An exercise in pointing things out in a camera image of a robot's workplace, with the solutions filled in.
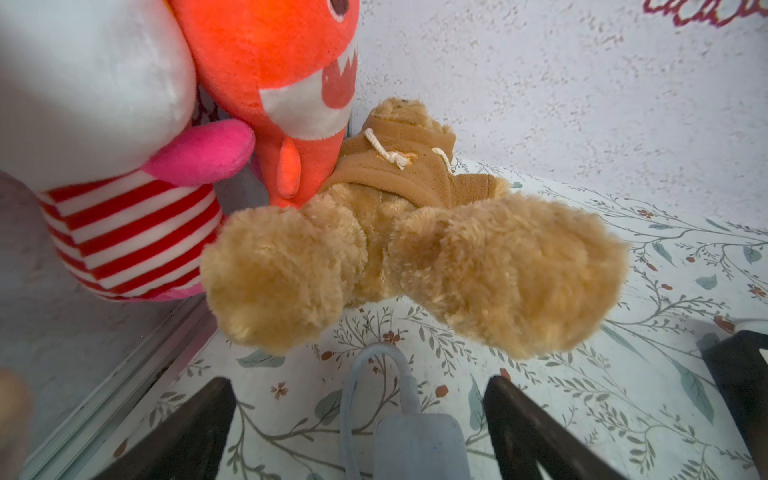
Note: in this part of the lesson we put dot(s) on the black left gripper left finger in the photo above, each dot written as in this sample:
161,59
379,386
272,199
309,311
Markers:
188,445

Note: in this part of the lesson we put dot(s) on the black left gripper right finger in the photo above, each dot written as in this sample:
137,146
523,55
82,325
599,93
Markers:
529,444

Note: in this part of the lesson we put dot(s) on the light blue power strip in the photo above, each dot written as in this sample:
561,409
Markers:
420,447

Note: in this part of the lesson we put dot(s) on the striped black white object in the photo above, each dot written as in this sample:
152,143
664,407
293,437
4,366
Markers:
738,366

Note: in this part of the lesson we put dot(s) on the brown teddy bear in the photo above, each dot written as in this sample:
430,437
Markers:
512,271

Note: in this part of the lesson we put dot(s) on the black faced striped plush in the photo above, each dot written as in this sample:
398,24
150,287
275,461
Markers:
97,99

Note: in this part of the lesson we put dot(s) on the orange plush toy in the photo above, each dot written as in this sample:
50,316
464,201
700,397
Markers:
288,70

